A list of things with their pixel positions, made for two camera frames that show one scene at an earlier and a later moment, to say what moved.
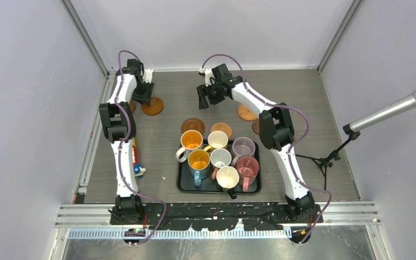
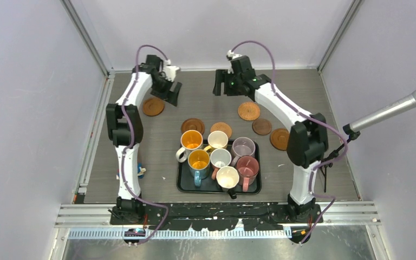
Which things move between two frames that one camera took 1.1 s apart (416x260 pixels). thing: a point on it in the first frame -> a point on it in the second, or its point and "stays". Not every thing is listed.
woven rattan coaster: [245, 113] stays
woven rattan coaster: [222, 127] stays
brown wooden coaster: [156, 106] stays
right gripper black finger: [205, 93] -> [222, 76]
